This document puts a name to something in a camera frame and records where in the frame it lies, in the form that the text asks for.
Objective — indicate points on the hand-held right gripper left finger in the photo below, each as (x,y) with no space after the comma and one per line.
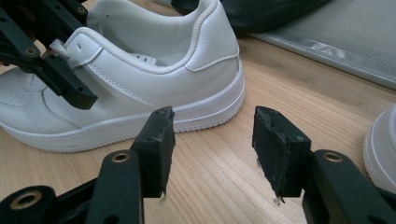
(155,155)

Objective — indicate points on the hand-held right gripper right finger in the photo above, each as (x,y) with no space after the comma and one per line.
(280,149)

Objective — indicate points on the white sneaker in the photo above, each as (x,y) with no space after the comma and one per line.
(383,149)
(140,77)

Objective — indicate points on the black slipper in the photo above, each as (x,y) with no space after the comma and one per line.
(185,6)
(264,15)

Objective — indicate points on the metal shoe rack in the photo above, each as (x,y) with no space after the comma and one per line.
(342,31)

